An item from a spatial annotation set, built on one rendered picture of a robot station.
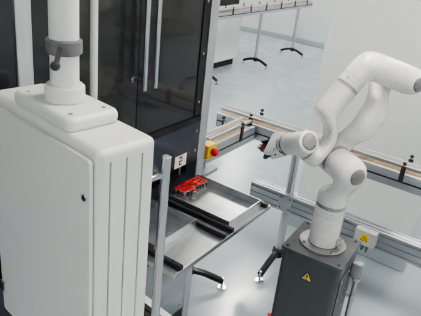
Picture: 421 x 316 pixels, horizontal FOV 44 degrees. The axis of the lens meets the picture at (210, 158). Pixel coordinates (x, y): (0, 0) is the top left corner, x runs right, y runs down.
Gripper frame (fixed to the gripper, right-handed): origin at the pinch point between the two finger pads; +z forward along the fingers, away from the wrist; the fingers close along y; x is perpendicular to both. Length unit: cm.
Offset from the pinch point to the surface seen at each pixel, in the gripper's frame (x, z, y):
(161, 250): 38, -51, -58
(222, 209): -5.8, 22.6, -27.9
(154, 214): 20, 26, -44
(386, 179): -87, 31, 32
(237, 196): -13.1, 30.6, -17.7
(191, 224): 8.4, 11.6, -41.1
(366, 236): -103, 47, 4
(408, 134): -114, 62, 79
